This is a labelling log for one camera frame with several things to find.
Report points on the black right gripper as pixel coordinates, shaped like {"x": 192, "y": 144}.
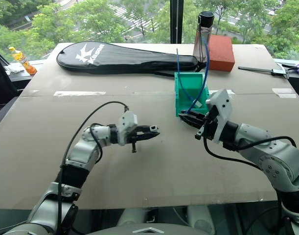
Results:
{"x": 209, "y": 124}

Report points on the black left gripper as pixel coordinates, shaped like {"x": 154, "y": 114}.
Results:
{"x": 133, "y": 135}

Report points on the white coupler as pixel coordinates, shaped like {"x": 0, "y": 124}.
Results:
{"x": 198, "y": 105}

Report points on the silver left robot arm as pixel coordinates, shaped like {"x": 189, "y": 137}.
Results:
{"x": 83, "y": 151}

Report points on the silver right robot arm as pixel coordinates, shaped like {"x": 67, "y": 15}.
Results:
{"x": 274, "y": 156}

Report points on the green plastic bin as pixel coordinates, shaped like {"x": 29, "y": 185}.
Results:
{"x": 188, "y": 82}

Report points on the red brick block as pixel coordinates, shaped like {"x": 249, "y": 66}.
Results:
{"x": 221, "y": 52}

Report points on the clear bottle with black cap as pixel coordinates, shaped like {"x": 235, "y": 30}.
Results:
{"x": 203, "y": 36}

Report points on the black flat metal tool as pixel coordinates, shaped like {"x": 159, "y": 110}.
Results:
{"x": 259, "y": 69}

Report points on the black racket case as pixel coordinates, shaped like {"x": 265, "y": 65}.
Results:
{"x": 115, "y": 57}

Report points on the clear tape strip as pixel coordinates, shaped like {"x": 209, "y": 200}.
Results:
{"x": 285, "y": 92}

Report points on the orange drink bottle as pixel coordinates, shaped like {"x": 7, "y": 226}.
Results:
{"x": 24, "y": 61}

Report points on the crumpled white paper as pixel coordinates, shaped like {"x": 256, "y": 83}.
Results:
{"x": 14, "y": 69}

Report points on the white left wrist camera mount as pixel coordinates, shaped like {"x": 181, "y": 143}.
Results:
{"x": 126, "y": 120}

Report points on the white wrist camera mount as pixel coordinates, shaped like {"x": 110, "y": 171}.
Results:
{"x": 222, "y": 110}
{"x": 126, "y": 120}

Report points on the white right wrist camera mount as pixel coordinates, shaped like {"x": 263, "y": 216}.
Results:
{"x": 222, "y": 110}

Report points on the black window frame post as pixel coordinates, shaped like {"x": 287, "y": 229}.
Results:
{"x": 176, "y": 19}

